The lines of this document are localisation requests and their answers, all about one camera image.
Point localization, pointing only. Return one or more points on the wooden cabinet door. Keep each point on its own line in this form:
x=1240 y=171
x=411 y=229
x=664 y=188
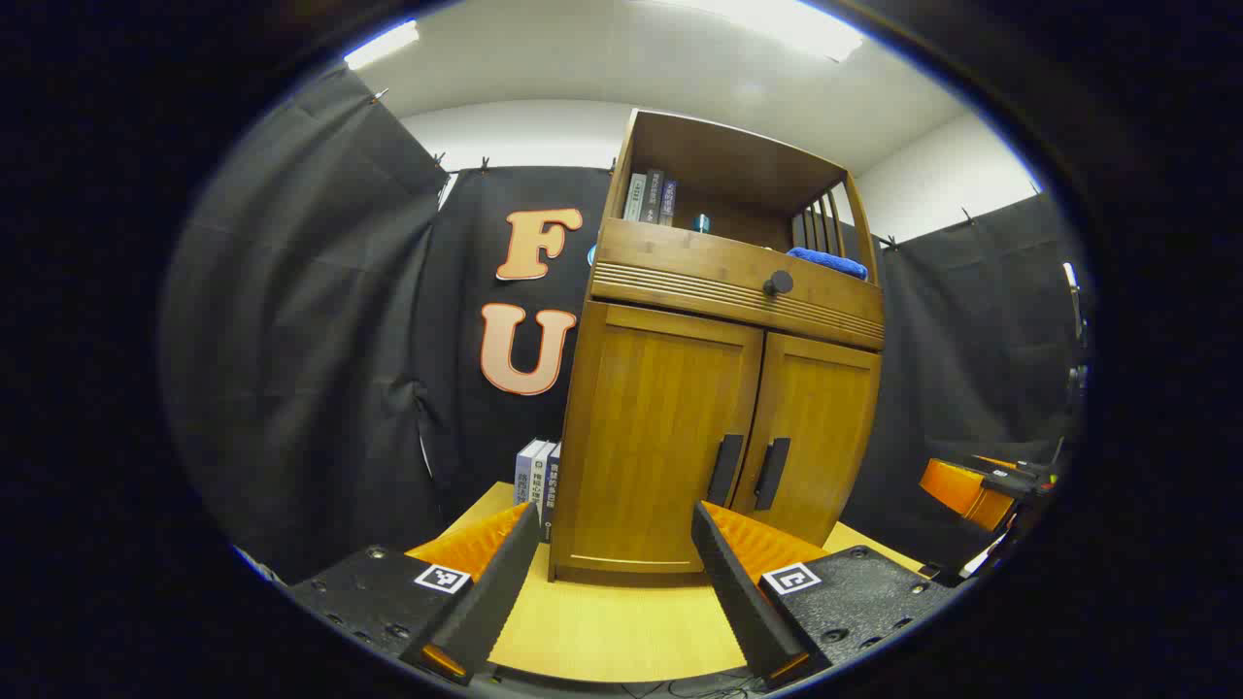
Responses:
x=825 y=427
x=641 y=427

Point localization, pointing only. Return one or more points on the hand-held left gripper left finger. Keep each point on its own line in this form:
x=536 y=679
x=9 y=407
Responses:
x=495 y=602

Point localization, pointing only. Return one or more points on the ceiling light panel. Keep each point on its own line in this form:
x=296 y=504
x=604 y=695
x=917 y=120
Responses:
x=382 y=45

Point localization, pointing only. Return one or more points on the blue folded towel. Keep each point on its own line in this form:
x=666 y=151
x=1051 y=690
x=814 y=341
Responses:
x=827 y=262

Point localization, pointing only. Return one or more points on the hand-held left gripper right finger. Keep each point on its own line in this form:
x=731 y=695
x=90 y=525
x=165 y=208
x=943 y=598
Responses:
x=738 y=602

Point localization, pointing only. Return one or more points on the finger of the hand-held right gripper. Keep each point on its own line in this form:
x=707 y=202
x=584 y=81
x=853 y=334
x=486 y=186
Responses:
x=957 y=490

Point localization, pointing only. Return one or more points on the dark blue book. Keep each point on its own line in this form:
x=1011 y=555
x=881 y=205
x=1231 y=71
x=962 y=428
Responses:
x=667 y=203

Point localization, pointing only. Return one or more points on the white and blue book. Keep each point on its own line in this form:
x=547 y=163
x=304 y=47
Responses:
x=525 y=471
x=541 y=478

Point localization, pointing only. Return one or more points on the black round drawer knob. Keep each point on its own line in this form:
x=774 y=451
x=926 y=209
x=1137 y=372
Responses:
x=778 y=283

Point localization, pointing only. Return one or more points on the wooden double-door shoe cabinet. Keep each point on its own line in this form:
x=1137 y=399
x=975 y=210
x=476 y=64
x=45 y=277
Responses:
x=680 y=262

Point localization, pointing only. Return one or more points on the grey book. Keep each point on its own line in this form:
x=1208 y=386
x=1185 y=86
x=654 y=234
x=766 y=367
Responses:
x=653 y=197

